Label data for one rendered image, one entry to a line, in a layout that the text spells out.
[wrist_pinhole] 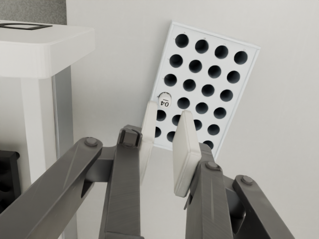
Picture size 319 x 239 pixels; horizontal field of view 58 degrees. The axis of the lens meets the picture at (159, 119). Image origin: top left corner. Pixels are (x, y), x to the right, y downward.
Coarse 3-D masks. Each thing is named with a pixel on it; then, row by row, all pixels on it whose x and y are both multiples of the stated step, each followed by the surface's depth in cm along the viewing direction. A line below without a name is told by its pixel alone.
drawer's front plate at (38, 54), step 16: (0, 32) 16; (16, 32) 17; (32, 32) 18; (48, 32) 18; (64, 32) 19; (80, 32) 20; (0, 48) 14; (16, 48) 14; (32, 48) 14; (48, 48) 14; (64, 48) 16; (80, 48) 20; (0, 64) 14; (16, 64) 14; (32, 64) 14; (48, 64) 14; (64, 64) 17
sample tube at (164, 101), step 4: (164, 92) 28; (160, 96) 27; (164, 96) 27; (168, 96) 27; (160, 100) 27; (164, 100) 27; (168, 100) 27; (160, 104) 27; (164, 104) 27; (168, 104) 27; (164, 108) 27
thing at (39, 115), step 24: (0, 96) 24; (24, 96) 18; (48, 96) 20; (0, 120) 25; (24, 120) 25; (48, 120) 20; (72, 120) 25; (0, 144) 26; (24, 144) 26; (48, 144) 20; (72, 144) 25; (24, 168) 27
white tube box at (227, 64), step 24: (168, 48) 27; (192, 48) 26; (216, 48) 30; (240, 48) 26; (168, 72) 27; (192, 72) 28; (216, 72) 29; (240, 72) 27; (192, 96) 28; (216, 96) 28; (240, 96) 28; (168, 120) 29; (216, 120) 29; (168, 144) 30; (216, 144) 30
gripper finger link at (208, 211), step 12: (204, 168) 15; (216, 168) 15; (204, 180) 14; (216, 180) 14; (204, 192) 13; (216, 192) 13; (192, 204) 14; (204, 204) 12; (216, 204) 12; (192, 216) 13; (204, 216) 11; (216, 216) 12; (228, 216) 12; (192, 228) 12; (204, 228) 11; (216, 228) 11; (228, 228) 11
